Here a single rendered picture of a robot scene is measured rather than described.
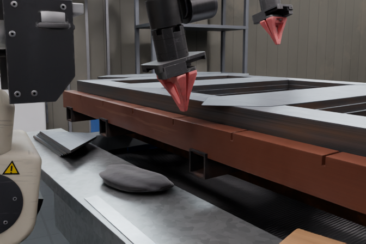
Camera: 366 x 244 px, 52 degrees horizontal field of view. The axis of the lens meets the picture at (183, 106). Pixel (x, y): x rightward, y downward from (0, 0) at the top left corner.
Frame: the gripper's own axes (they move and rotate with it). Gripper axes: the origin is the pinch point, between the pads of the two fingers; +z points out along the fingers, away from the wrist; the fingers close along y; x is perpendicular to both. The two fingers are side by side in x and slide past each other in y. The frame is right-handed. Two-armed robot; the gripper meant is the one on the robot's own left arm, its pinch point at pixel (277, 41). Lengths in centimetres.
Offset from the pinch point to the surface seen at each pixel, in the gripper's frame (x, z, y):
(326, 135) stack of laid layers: 39, 23, -37
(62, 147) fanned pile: 55, 19, 33
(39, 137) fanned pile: 55, 15, 56
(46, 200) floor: 22, 53, 191
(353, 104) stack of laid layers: 5.9, 20.7, -22.4
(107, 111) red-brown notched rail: 42, 11, 29
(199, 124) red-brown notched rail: 42.7, 19.0, -12.6
